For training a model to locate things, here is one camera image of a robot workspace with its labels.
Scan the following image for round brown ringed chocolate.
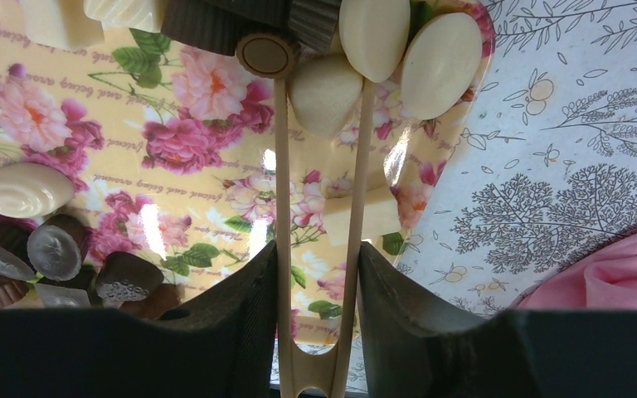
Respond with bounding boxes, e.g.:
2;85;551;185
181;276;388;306
236;32;300;79

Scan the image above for pink cloth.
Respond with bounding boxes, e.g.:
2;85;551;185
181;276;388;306
512;233;637;310

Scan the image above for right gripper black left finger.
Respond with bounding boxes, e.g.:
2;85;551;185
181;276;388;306
0;242;278;397

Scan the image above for white teardrop chocolate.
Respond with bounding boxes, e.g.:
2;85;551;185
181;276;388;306
288;54;364;138

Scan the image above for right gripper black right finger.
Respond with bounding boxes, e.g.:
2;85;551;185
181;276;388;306
357;242;637;397

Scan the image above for floral yellow tray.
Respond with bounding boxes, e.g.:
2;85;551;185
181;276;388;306
0;1;494;344

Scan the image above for beige wooden tongs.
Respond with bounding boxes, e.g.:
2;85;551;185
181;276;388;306
274;79;376;397

